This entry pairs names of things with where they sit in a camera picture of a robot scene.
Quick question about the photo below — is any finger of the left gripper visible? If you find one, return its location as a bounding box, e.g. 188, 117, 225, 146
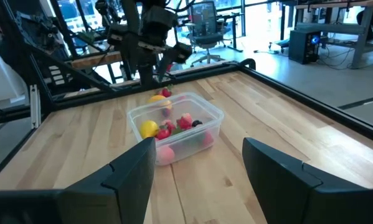
106, 24, 142, 77
158, 42, 193, 83

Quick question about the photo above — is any white board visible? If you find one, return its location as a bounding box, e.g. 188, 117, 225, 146
0, 23, 30, 105

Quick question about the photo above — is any black computer tower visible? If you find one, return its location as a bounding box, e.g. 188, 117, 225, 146
288, 29, 323, 65

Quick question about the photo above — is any silver aluminium extrusion piece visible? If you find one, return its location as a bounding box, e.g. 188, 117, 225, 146
29, 83, 42, 129

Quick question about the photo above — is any yellow plastic banana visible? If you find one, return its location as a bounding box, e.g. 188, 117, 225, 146
147, 95, 174, 110

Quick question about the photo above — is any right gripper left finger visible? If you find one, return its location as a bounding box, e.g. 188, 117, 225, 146
0, 136, 158, 224

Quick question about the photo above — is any clear plastic tupperware container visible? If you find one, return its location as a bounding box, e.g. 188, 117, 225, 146
126, 91, 225, 167

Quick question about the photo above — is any pink plastic peach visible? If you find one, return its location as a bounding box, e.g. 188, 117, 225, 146
201, 131, 215, 147
156, 145, 176, 166

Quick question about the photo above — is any wooden background table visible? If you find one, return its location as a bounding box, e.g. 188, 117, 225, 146
70, 50, 125, 70

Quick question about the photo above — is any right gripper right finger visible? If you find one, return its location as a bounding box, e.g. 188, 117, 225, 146
242, 137, 373, 224

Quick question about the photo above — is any yellow plastic lemon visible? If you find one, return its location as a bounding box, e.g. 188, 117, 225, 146
139, 120, 160, 140

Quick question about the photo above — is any wooden top workbench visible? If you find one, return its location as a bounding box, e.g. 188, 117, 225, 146
293, 0, 373, 70

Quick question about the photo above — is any black office chair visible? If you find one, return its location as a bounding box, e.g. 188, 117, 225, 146
186, 0, 235, 67

